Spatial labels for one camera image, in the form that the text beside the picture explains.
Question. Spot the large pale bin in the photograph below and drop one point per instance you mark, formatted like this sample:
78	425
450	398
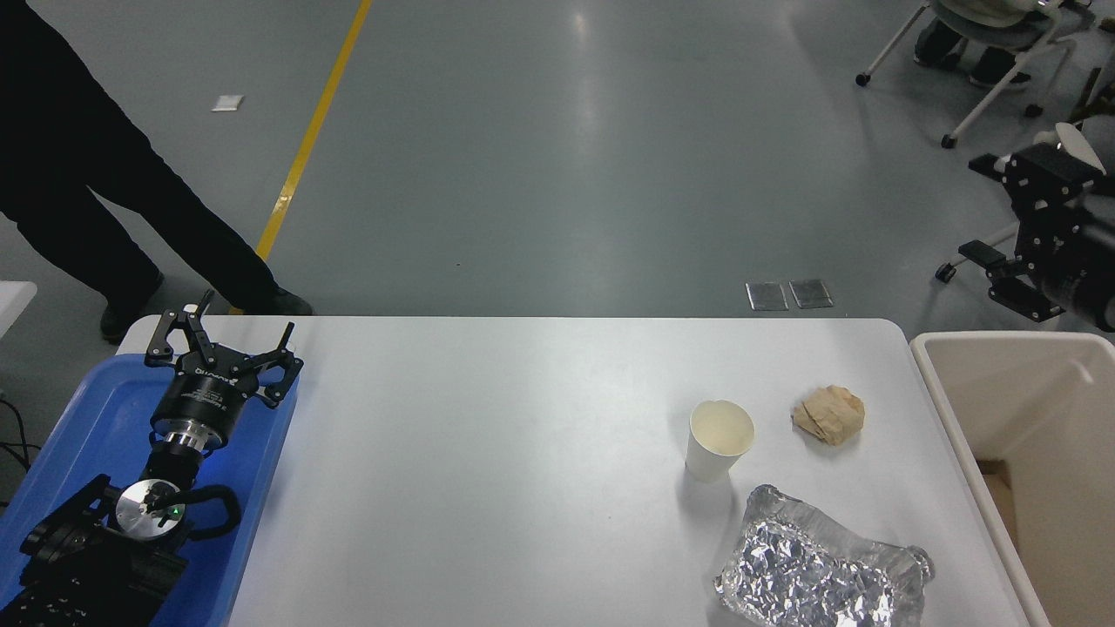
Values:
1045	401

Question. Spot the seated person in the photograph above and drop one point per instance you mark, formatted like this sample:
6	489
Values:
993	65

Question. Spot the white paper cup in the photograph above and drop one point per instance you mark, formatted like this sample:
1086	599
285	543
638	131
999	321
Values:
710	457

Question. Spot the crumpled silver foil tray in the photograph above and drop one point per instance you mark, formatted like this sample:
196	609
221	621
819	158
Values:
810	566

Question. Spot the white chair with armrest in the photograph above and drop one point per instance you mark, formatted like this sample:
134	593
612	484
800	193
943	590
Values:
1080	144

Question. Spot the metal floor plate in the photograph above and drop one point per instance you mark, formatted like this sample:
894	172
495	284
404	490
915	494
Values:
766	295
810	293

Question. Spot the blue plastic tray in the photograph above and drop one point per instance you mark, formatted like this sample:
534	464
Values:
96	409

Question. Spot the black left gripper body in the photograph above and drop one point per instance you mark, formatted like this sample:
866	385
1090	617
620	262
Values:
205	399

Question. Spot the small white table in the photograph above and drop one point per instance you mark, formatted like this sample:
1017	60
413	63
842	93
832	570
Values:
13	300

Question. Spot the white wheeled chair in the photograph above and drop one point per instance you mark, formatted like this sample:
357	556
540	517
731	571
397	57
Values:
993	13

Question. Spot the crumpled tan paper ball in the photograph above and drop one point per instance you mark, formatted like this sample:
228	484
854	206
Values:
829	415

